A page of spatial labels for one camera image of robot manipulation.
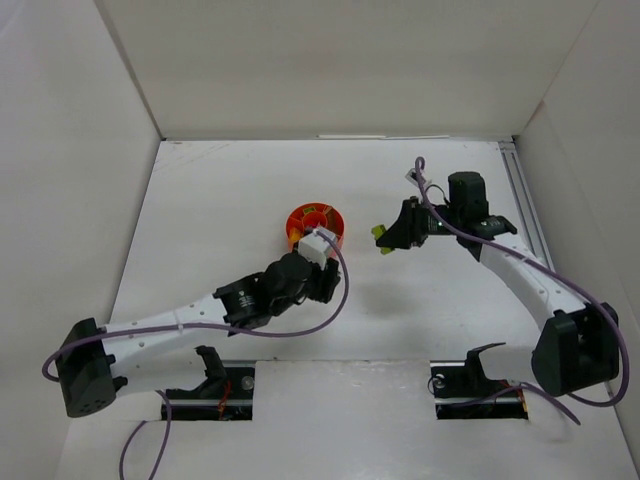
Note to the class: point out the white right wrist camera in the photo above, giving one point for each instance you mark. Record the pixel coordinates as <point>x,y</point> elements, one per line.
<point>411,176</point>

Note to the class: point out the orange round divided container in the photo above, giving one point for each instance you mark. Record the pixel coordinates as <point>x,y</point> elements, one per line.
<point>312,215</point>

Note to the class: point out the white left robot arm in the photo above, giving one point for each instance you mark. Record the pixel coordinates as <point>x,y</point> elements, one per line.
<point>96,364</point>

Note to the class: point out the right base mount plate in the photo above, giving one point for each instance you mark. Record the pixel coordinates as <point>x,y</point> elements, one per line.
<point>459,395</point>

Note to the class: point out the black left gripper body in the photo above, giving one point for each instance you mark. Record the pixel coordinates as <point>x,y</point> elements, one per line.
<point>328,282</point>

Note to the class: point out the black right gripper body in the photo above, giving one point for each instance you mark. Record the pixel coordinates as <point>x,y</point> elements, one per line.
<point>414,223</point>

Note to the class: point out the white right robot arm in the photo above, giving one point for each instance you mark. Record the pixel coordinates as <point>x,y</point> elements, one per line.
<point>578,346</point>

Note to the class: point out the aluminium rail right side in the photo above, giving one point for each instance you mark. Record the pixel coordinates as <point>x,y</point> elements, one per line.
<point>533,232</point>

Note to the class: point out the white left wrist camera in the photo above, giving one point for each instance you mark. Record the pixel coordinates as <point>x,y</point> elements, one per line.
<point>315,248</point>

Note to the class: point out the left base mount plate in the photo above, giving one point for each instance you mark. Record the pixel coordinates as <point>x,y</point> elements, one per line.
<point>231,400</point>

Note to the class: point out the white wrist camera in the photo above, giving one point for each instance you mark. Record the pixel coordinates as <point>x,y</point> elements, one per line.
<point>411,176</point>
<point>315,248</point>

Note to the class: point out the base mount plate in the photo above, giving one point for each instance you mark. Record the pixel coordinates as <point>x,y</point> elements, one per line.
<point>459,395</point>
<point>231,400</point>

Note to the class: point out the lime sloped lego brick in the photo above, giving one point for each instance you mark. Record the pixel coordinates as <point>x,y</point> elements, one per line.
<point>378,231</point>

